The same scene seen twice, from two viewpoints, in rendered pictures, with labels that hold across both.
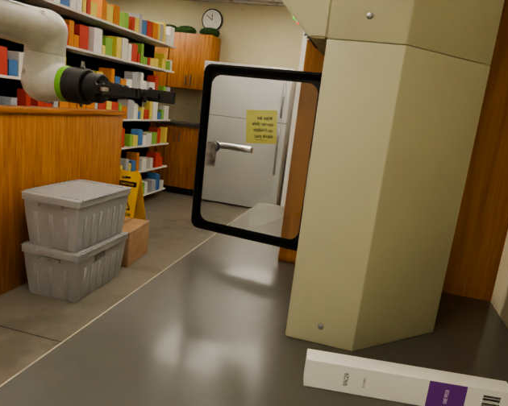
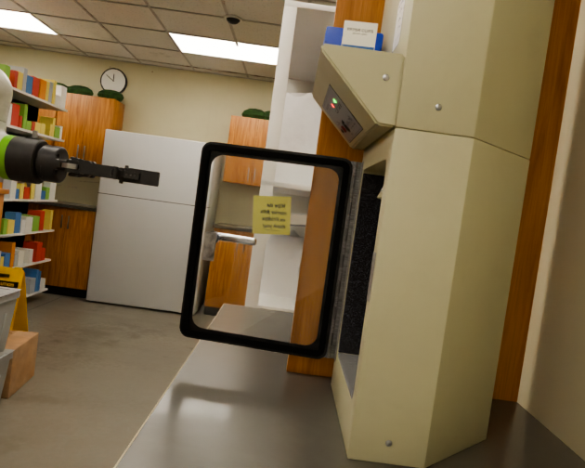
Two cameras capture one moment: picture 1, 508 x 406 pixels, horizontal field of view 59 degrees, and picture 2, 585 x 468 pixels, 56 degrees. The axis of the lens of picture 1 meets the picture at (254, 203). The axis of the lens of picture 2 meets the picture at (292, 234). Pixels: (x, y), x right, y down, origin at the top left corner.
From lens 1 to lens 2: 23 cm
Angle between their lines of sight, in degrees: 17
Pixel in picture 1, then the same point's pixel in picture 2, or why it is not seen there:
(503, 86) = not seen: hidden behind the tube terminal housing
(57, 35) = (2, 97)
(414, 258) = (474, 357)
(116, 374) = not seen: outside the picture
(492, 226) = (514, 320)
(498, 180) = (518, 273)
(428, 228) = (485, 324)
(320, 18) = (388, 107)
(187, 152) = (79, 241)
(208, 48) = (109, 114)
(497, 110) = not seen: hidden behind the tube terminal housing
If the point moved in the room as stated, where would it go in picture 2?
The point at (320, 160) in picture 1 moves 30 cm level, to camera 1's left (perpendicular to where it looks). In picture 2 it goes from (388, 254) to (168, 228)
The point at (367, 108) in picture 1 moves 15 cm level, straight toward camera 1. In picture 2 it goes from (436, 200) to (475, 199)
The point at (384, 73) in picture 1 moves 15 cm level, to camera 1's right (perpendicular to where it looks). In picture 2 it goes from (453, 165) to (546, 180)
